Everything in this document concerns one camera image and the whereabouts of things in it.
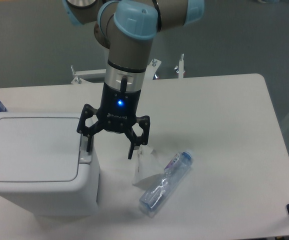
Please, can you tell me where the white plastic trash can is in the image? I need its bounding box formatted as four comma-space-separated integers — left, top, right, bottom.
0, 112, 100, 216

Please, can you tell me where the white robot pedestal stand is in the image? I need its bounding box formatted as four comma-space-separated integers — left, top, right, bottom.
70, 53, 187, 85

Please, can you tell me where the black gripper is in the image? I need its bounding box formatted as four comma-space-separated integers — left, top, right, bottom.
76, 82, 151, 160

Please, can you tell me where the crumpled white paper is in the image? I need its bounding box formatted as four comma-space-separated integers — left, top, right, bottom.
132, 145, 164, 190

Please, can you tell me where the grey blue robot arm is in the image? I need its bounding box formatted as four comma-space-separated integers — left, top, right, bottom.
63, 0, 205, 157

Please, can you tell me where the crushed clear plastic bottle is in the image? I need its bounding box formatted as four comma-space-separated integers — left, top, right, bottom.
139, 150, 193, 218

